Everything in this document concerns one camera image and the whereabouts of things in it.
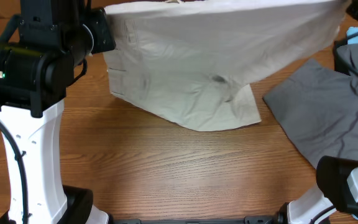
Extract beige shorts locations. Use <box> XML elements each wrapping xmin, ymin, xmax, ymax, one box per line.
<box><xmin>104</xmin><ymin>0</ymin><xmax>349</xmax><ymax>131</ymax></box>

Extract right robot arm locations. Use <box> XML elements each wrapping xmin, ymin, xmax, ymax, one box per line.
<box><xmin>273</xmin><ymin>1</ymin><xmax>358</xmax><ymax>223</ymax></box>

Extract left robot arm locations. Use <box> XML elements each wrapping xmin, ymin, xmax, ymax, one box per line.
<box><xmin>0</xmin><ymin>0</ymin><xmax>116</xmax><ymax>223</ymax></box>

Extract grey shorts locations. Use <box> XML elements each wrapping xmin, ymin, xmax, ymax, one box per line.
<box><xmin>264</xmin><ymin>44</ymin><xmax>358</xmax><ymax>169</ymax></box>

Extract black garment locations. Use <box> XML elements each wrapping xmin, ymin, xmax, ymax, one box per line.
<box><xmin>333</xmin><ymin>39</ymin><xmax>349</xmax><ymax>76</ymax></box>

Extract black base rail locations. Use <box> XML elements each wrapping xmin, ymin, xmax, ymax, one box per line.
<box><xmin>113</xmin><ymin>213</ymin><xmax>288</xmax><ymax>224</ymax></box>

